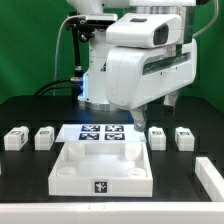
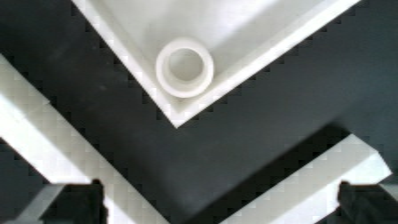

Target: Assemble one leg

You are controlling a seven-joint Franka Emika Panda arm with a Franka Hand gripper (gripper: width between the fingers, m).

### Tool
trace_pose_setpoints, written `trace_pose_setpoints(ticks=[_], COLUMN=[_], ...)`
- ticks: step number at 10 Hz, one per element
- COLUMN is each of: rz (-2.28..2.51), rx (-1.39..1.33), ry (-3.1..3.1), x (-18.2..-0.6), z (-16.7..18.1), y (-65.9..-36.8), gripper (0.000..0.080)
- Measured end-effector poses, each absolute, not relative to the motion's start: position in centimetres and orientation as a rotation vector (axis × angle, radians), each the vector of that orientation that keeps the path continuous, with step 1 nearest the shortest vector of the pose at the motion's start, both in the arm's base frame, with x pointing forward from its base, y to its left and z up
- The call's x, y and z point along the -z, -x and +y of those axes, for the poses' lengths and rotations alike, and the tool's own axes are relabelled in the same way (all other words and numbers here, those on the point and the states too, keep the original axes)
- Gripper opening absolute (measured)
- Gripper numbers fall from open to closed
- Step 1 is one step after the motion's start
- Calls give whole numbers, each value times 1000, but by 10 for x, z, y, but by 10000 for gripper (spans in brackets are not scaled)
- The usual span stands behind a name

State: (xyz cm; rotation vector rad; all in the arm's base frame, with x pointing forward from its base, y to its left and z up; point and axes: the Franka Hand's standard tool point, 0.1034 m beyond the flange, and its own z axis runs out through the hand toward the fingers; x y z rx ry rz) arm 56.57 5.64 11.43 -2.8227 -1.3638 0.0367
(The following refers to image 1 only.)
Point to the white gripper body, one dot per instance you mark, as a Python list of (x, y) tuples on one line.
[(135, 77)]

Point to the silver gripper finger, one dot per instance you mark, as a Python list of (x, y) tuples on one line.
[(169, 103), (139, 118)]

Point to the white square tabletop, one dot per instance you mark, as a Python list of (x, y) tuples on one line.
[(117, 169)]

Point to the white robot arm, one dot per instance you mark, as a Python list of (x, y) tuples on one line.
[(184, 8)]

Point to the white marker sheet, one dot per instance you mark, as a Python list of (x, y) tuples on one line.
[(99, 132)]

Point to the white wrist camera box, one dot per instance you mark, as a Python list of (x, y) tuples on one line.
[(145, 30)]

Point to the black camera on stand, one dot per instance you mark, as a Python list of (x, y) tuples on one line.
[(91, 29)]

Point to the white front rail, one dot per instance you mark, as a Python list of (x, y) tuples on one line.
[(113, 213)]

